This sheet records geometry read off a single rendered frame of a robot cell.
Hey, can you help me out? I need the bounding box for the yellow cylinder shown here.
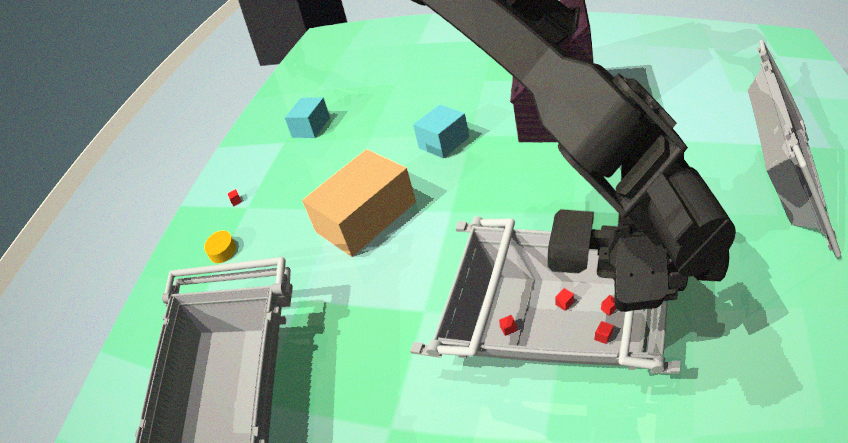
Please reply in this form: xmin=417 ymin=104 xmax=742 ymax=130
xmin=204 ymin=231 xmax=236 ymax=263

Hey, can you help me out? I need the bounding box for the light blue cube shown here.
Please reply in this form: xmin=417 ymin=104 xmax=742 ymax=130
xmin=413 ymin=105 xmax=469 ymax=159
xmin=284 ymin=97 xmax=330 ymax=138

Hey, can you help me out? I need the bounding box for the orange block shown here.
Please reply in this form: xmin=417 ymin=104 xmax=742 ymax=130
xmin=302 ymin=149 xmax=416 ymax=257

